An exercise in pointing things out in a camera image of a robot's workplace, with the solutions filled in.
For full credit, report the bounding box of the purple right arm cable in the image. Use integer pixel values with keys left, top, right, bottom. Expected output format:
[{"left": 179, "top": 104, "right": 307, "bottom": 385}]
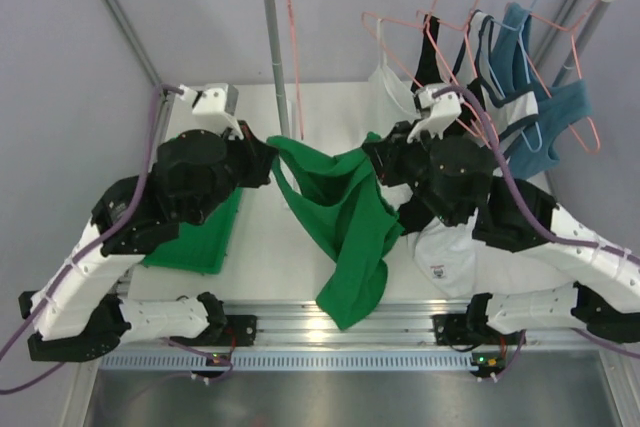
[{"left": 432, "top": 86, "right": 640, "bottom": 268}]

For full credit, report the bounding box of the black tank top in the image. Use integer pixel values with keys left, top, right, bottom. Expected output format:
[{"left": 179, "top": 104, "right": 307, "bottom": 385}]
[{"left": 410, "top": 16, "right": 486, "bottom": 137}]

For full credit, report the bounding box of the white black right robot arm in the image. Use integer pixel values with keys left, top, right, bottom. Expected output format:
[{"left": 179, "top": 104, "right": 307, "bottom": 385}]
[{"left": 363, "top": 122, "right": 639, "bottom": 344}]

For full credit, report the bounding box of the blue hanger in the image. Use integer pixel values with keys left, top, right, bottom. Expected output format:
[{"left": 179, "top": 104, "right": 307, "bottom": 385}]
[{"left": 488, "top": 0, "right": 543, "bottom": 153}]

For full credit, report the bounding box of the white camisole top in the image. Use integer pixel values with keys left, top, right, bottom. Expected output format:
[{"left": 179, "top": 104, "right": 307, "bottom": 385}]
[{"left": 369, "top": 19, "right": 420, "bottom": 130}]

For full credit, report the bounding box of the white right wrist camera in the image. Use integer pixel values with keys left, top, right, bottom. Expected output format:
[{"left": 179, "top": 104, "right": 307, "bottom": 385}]
[{"left": 407, "top": 83, "right": 462, "bottom": 143}]

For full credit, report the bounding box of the pink hanger with camisole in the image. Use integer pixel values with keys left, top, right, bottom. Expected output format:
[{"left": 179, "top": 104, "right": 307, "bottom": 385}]
[{"left": 361, "top": 0, "right": 494, "bottom": 141}]

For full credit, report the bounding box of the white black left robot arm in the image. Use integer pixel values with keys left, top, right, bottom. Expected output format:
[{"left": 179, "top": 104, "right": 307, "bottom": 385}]
[{"left": 19, "top": 122, "right": 277, "bottom": 363}]

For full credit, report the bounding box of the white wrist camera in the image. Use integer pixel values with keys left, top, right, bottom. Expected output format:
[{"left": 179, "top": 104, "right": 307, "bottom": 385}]
[
  {"left": 178, "top": 83, "right": 244, "bottom": 139},
  {"left": 407, "top": 83, "right": 462, "bottom": 143}
]

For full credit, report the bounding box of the pink hanger with black top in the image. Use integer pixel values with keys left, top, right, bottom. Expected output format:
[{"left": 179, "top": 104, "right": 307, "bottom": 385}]
[{"left": 417, "top": 0, "right": 501, "bottom": 151}]

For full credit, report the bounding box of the green tank top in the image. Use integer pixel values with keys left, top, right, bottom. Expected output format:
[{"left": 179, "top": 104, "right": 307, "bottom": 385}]
[{"left": 267, "top": 136, "right": 403, "bottom": 331}]

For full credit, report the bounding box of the teal tank top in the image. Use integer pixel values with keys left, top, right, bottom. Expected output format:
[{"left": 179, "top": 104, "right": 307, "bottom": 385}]
[{"left": 505, "top": 14, "right": 592, "bottom": 180}]

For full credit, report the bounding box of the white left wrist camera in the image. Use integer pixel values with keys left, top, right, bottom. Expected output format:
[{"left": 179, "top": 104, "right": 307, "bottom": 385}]
[{"left": 178, "top": 83, "right": 244, "bottom": 139}]

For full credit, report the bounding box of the perforated grey cable duct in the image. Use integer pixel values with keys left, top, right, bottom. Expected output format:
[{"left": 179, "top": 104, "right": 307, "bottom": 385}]
[{"left": 99, "top": 350, "right": 501, "bottom": 372}]

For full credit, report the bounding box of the green plastic tray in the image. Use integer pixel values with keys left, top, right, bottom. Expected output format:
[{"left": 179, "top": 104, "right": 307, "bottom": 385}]
[{"left": 142, "top": 188, "right": 243, "bottom": 275}]

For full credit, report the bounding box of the aluminium mounting rail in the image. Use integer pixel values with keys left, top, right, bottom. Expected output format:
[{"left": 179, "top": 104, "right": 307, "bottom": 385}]
[{"left": 116, "top": 295, "right": 467, "bottom": 348}]

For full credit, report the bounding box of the white navy-trimmed tank top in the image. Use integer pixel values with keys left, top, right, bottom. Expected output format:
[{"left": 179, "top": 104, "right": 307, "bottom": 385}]
[{"left": 407, "top": 10, "right": 541, "bottom": 298}]

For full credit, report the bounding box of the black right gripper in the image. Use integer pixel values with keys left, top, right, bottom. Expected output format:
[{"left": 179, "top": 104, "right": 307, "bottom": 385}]
[{"left": 365, "top": 118, "right": 461, "bottom": 228}]

